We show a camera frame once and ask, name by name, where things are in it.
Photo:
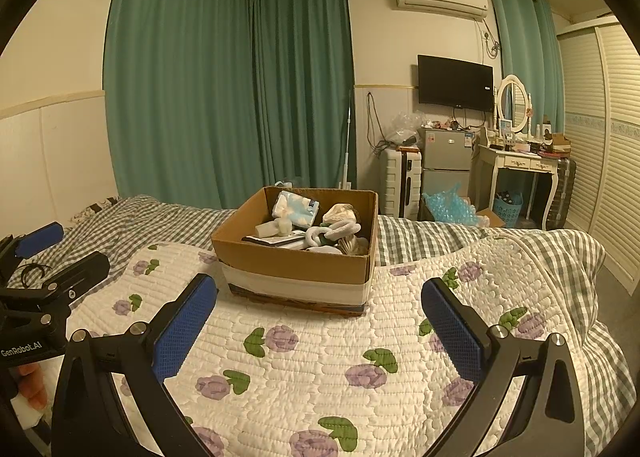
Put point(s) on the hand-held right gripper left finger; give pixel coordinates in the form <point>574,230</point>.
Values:
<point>185,327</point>

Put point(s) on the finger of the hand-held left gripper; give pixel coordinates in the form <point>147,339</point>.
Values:
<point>40,237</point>
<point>80,269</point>

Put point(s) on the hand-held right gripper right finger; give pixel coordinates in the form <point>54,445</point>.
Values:
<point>452,329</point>

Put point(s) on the brown cardboard box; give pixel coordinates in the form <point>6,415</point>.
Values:
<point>295,267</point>

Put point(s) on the white labelled packet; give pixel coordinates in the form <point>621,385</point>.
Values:
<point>275,239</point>

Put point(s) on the white cloth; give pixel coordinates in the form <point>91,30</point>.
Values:
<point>330,234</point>

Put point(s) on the beige soft toy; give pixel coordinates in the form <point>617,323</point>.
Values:
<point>340,214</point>

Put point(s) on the white blue tissue pack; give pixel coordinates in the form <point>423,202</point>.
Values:
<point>295,209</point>

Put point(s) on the person's left hand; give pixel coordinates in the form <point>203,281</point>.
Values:
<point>32,384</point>

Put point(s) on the brown patterned pillow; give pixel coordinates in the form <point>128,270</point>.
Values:
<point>95,209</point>

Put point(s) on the white floral quilt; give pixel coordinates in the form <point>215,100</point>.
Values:
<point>300,337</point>

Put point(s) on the blue bubble wrap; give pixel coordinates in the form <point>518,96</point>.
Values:
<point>450,207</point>

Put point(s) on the blue plastic basket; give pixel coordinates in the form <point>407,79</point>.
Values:
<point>507,209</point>

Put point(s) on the white suitcase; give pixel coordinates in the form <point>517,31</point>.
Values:
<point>400,182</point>

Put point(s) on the small grey fridge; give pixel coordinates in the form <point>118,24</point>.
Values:
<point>445,157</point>

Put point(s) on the dark suitcase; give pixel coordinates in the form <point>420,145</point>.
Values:
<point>562,192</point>

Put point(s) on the white dressing table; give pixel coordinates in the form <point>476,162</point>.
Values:
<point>520,162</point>

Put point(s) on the clear plastic bag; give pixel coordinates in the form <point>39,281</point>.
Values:
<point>405,127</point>

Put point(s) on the wide teal curtain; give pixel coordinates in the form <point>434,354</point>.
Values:
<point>175,77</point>

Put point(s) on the white pole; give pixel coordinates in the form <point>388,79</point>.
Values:
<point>347,137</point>

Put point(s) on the white oval mirror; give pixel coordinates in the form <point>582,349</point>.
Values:
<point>512,102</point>

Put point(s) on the white louvred wardrobe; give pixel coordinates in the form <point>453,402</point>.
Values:
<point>610,137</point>

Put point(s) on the teal corner curtain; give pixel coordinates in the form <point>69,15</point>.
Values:
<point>305,87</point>

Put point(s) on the narrow teal window curtain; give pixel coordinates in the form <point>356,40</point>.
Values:
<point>530,52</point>

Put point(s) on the black wall television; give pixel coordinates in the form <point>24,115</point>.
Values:
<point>455,84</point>

